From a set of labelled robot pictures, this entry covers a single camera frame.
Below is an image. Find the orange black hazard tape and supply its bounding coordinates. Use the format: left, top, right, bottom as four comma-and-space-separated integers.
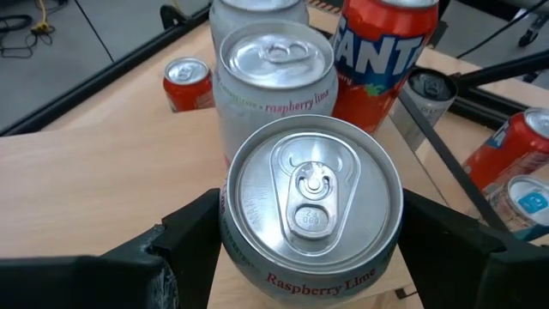
306, 0, 341, 14

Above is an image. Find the red can white nutrition label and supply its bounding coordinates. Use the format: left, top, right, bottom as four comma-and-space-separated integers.
162, 57, 215, 113

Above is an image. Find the black diagonal beam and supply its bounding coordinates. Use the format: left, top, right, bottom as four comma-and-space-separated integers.
454, 49, 549, 89

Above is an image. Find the yellow cable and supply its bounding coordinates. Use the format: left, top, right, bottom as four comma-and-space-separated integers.
29, 0, 56, 36

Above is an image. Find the red orange Fanta can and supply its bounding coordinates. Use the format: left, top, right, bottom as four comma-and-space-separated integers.
462, 106, 549, 194
330, 0, 441, 135

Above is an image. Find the slim silver can black lid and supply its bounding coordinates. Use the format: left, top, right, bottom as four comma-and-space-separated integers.
388, 67, 459, 152

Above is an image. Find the slim silver can blue tab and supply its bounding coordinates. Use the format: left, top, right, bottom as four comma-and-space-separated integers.
469, 173, 549, 241

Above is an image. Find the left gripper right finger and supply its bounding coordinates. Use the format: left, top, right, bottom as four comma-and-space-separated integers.
401, 189, 549, 309

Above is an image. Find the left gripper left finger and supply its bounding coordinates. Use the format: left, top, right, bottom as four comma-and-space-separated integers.
0, 188, 220, 309

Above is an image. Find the silver red raspberry lime can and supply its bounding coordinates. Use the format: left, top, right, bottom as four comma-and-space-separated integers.
208, 0, 310, 48
218, 114, 405, 306
213, 19, 340, 168

